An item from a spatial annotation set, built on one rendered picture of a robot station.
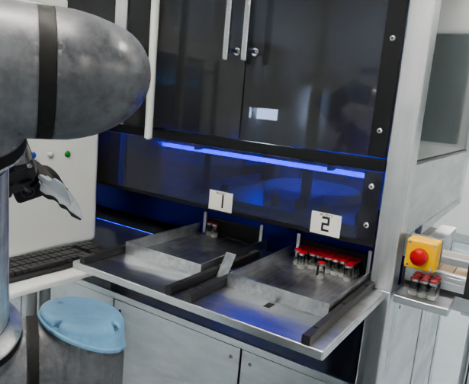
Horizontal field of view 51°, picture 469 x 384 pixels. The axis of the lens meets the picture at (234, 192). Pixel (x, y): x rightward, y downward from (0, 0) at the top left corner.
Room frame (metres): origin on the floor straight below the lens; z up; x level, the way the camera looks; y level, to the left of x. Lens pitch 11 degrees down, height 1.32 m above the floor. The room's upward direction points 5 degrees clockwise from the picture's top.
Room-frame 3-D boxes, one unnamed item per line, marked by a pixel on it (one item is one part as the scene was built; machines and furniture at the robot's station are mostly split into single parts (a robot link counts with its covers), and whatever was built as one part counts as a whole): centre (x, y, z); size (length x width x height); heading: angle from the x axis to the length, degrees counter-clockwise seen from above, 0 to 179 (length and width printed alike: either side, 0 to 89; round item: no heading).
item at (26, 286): (1.39, 0.55, 0.79); 0.45 x 0.28 x 0.03; 145
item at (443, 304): (1.20, -0.51, 0.87); 0.14 x 0.13 x 0.02; 148
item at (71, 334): (0.65, 0.20, 0.96); 0.13 x 0.12 x 0.14; 115
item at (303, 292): (1.21, -0.20, 0.90); 0.34 x 0.26 x 0.04; 148
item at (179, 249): (1.39, 0.09, 0.90); 0.34 x 0.26 x 0.04; 148
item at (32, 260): (1.37, 0.53, 0.82); 0.40 x 0.14 x 0.02; 145
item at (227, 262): (1.16, 0.03, 0.91); 0.14 x 0.03 x 0.06; 148
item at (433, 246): (1.18, -0.48, 1.00); 0.08 x 0.07 x 0.07; 148
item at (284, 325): (1.24, -0.02, 0.87); 0.70 x 0.48 x 0.02; 58
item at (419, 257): (1.14, -0.45, 1.00); 0.04 x 0.04 x 0.04; 58
